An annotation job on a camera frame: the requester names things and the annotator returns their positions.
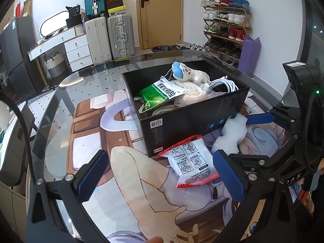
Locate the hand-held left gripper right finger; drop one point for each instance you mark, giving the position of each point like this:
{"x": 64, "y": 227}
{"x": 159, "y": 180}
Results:
{"x": 229, "y": 177}

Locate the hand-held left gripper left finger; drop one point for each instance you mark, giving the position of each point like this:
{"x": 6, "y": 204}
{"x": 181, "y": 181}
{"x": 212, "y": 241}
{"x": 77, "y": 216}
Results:
{"x": 92, "y": 174}

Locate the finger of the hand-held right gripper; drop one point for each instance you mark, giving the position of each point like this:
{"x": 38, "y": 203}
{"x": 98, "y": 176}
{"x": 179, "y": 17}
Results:
{"x": 265, "y": 160}
{"x": 260, "y": 118}

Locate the white foam piece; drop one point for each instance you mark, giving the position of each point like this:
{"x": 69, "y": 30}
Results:
{"x": 235, "y": 131}

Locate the red-edged white packet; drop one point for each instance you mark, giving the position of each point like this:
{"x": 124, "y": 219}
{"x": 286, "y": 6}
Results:
{"x": 192, "y": 162}

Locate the clear zip bag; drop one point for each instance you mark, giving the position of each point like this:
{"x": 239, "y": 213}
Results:
{"x": 195, "y": 95}

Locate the black cardboard box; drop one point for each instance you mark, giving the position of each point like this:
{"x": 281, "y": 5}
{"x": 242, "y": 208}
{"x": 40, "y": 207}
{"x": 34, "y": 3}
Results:
{"x": 177, "y": 129}

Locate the green white packet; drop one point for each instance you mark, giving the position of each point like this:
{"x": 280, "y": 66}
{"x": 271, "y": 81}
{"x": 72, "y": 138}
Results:
{"x": 154, "y": 93}

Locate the person's left hand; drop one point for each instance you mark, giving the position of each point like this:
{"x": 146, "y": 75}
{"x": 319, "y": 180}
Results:
{"x": 153, "y": 240}

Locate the printed table mat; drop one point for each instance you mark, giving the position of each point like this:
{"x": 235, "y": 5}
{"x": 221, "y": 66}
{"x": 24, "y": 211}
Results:
{"x": 141, "y": 182}

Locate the purple bag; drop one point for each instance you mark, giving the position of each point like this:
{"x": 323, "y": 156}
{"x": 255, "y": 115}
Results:
{"x": 249, "y": 55}

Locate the grey chair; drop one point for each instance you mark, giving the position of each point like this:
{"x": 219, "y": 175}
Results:
{"x": 15, "y": 136}

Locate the wooden shoe rack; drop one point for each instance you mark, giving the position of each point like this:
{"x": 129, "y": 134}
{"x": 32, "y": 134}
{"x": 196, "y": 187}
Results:
{"x": 249, "y": 17}

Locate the shoe rack with shoes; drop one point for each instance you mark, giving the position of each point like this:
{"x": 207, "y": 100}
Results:
{"x": 227, "y": 17}

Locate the pile of shoes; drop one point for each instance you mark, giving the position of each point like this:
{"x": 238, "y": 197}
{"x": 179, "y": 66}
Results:
{"x": 187, "y": 46}

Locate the grey woven basket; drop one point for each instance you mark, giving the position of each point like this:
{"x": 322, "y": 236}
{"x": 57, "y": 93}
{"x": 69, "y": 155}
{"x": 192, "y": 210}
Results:
{"x": 55, "y": 67}

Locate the white trash bin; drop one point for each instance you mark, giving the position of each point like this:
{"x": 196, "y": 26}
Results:
{"x": 160, "y": 48}

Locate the white dresser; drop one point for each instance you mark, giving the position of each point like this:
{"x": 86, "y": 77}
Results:
{"x": 76, "y": 48}

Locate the white suitcase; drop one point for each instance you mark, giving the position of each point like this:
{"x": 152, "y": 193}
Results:
{"x": 98, "y": 41}

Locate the tan wooden door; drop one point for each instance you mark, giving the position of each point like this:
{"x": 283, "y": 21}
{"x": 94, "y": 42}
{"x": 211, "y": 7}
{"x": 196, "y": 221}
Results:
{"x": 162, "y": 22}

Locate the silver suitcase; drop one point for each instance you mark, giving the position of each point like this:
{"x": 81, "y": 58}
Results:
{"x": 121, "y": 38}

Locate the dark grey fridge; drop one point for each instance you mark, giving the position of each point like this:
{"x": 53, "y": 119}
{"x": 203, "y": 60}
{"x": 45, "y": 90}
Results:
{"x": 17, "y": 55}

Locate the white ribbed container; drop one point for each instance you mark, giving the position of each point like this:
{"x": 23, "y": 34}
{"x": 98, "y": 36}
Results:
{"x": 79, "y": 29}

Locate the black storage box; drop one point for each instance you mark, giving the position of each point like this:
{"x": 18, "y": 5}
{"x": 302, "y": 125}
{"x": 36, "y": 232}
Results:
{"x": 74, "y": 23}

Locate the oval mirror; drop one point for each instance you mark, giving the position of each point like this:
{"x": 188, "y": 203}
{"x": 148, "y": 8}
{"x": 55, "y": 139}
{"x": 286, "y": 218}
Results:
{"x": 53, "y": 25}

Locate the black tote bag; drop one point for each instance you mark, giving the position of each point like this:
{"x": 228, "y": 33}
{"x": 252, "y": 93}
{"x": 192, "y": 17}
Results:
{"x": 73, "y": 11}

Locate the stack of shoe boxes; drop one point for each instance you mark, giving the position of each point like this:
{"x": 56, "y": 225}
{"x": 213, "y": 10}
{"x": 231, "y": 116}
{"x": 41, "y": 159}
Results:
{"x": 115, "y": 1}

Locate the flat cardboard box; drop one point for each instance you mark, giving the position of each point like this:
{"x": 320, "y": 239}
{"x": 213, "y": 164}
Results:
{"x": 28, "y": 7}

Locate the red flat package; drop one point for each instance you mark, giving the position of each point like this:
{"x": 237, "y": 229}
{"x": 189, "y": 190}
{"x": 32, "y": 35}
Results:
{"x": 18, "y": 10}

